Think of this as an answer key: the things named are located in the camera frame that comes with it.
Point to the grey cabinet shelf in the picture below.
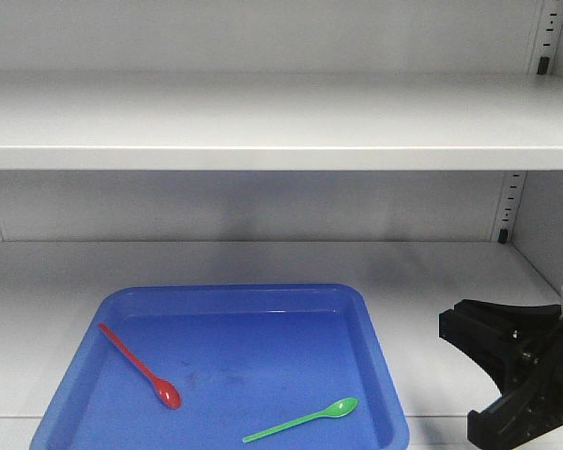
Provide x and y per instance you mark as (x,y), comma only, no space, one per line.
(410,149)

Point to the blue plastic tray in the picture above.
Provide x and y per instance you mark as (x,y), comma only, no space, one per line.
(243,358)

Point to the red plastic spoon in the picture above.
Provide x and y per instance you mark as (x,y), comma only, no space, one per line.
(165,390)

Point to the green plastic spoon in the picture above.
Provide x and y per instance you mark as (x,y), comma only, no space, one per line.
(338,409)

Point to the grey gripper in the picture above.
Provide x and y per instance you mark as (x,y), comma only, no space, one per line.
(511,343)

